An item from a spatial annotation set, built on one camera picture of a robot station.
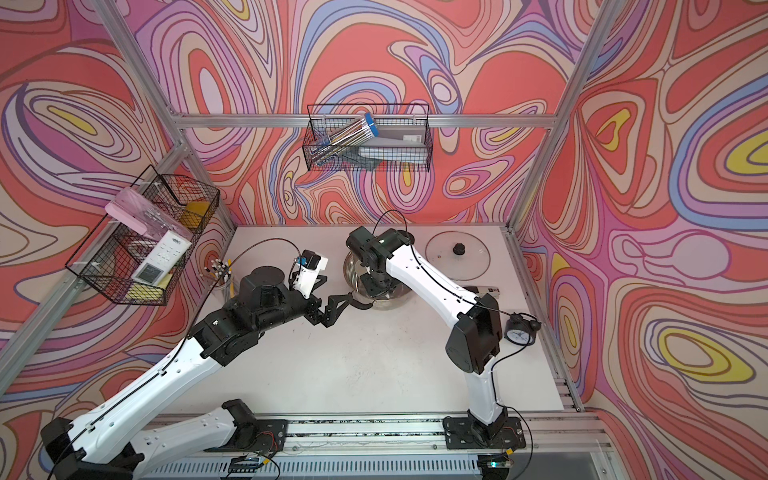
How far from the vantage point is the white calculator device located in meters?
0.69

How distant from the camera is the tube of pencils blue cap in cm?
80

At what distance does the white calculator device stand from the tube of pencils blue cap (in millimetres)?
395
